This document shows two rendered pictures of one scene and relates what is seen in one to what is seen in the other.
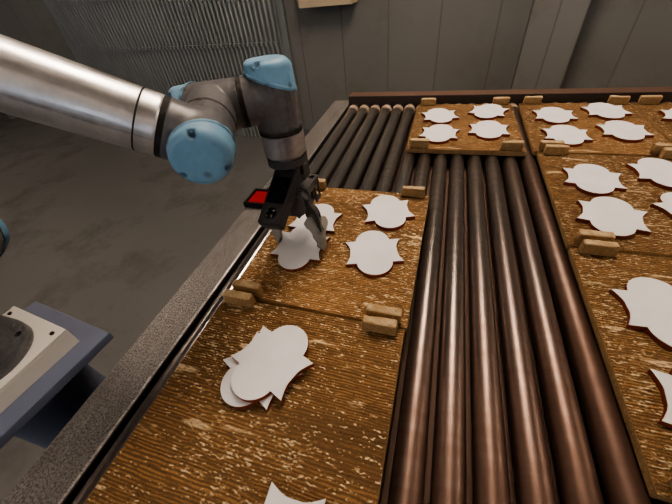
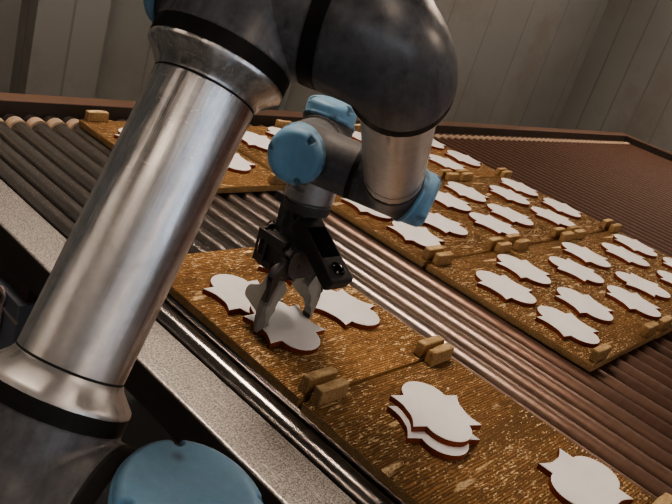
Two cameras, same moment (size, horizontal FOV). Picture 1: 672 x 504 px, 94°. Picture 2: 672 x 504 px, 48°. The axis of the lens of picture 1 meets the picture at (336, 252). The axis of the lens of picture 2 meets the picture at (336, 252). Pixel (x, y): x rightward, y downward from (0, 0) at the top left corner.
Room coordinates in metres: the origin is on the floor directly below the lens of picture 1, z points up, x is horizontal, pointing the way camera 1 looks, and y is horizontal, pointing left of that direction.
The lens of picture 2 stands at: (0.21, 1.07, 1.51)
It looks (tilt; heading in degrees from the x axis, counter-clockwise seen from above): 22 degrees down; 285
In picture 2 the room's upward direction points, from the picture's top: 18 degrees clockwise
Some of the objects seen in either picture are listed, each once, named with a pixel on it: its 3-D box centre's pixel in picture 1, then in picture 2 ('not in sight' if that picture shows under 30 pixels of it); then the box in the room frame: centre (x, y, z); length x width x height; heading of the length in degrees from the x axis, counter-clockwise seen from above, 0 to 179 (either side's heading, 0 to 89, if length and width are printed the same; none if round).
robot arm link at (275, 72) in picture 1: (272, 96); (324, 137); (0.55, 0.07, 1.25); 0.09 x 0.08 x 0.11; 97
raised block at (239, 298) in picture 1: (239, 298); (330, 391); (0.39, 0.19, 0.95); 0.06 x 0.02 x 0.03; 68
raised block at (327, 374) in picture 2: (247, 287); (318, 379); (0.42, 0.18, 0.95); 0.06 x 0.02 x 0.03; 67
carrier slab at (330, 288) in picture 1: (342, 240); (292, 309); (0.55, -0.02, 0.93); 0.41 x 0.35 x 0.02; 157
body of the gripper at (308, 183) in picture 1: (293, 182); (294, 235); (0.55, 0.06, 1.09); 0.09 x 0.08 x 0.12; 157
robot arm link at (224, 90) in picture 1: (211, 111); (315, 154); (0.52, 0.16, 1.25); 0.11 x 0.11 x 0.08; 7
